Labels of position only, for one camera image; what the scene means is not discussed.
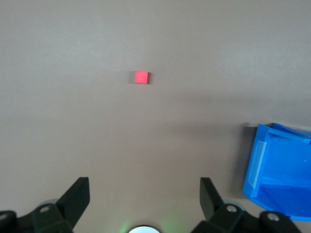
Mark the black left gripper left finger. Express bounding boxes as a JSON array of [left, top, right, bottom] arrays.
[[0, 177, 91, 233]]

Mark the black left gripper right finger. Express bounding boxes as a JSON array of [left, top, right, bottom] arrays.
[[191, 177, 302, 233]]

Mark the small red cube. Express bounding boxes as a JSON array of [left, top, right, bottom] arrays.
[[134, 70, 150, 85]]

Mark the blue plastic storage bin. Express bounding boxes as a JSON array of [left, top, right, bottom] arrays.
[[242, 122, 311, 221]]

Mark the brown table mat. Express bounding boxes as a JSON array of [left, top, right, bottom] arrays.
[[0, 0, 311, 233]]

